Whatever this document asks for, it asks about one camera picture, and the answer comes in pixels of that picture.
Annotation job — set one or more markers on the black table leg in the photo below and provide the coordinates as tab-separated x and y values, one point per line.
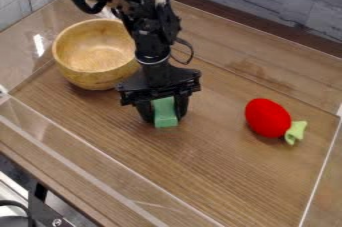
36	198

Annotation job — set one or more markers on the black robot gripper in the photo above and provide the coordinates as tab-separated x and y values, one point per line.
159	80

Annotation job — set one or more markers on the red plush strawberry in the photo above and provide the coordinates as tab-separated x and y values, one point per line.
270	121

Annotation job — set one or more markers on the clear acrylic tray wall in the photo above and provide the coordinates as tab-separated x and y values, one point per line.
112	194

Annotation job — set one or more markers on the green rectangular block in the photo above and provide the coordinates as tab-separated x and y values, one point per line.
164	115

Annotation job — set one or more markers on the brown wooden bowl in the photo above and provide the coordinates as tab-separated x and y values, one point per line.
93	52

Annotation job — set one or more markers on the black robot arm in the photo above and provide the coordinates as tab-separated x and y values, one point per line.
151	23

